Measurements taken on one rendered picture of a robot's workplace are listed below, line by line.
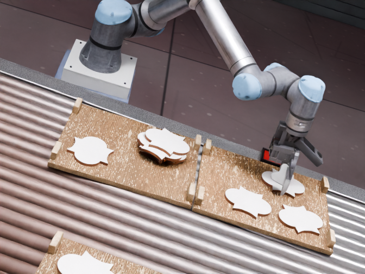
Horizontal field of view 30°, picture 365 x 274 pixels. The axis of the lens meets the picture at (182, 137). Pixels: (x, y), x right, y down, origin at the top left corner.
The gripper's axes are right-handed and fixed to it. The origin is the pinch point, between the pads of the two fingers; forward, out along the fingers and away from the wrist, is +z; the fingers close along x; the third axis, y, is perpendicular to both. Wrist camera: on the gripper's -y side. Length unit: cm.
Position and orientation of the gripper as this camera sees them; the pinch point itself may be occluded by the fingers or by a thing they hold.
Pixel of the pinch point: (282, 182)
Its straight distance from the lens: 212.7
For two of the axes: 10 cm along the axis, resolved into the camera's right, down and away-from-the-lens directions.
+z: -2.3, 8.3, 5.1
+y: -9.7, -2.6, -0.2
